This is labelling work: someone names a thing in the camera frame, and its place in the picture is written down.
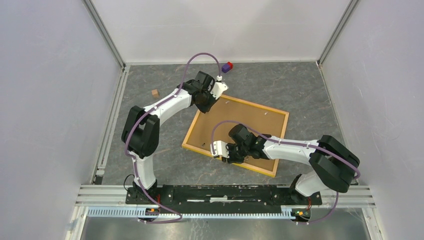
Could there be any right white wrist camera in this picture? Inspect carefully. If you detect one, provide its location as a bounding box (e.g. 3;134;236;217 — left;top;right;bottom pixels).
210;140;229;158

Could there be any white slotted cable duct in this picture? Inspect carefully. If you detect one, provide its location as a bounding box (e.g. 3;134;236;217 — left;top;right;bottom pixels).
86;206;295;220

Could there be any yellow picture frame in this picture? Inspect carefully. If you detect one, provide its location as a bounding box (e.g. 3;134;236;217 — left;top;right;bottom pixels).
181;94;290;178

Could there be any purple red toy brick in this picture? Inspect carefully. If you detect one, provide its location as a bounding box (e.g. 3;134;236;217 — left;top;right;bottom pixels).
221;61;234;73

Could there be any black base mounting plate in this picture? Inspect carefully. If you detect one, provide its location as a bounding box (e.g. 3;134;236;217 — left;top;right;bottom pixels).
125;184;323;214

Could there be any small wooden cube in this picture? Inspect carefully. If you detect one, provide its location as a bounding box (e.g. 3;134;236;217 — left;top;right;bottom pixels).
151;89;160;98

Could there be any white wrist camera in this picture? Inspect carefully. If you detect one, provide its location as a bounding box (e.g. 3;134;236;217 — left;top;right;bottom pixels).
210;81;229;100
210;140;229;158

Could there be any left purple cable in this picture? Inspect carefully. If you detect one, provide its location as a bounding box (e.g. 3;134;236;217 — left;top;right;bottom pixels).
124;52;223;225

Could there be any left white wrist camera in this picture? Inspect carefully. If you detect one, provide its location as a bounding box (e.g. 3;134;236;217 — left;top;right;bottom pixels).
210;81;229;100

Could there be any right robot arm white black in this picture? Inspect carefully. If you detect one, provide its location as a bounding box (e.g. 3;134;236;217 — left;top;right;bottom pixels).
210;124;360;204

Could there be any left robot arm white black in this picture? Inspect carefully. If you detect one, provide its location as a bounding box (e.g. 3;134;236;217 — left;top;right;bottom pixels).
121;71;229;204

